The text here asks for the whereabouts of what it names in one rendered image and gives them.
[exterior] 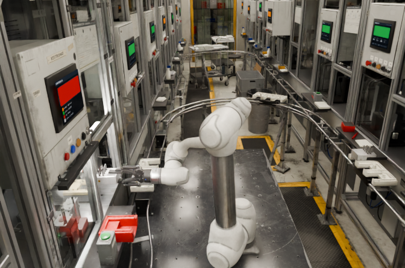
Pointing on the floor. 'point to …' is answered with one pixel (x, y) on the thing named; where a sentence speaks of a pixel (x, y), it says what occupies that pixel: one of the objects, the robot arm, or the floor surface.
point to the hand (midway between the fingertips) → (115, 175)
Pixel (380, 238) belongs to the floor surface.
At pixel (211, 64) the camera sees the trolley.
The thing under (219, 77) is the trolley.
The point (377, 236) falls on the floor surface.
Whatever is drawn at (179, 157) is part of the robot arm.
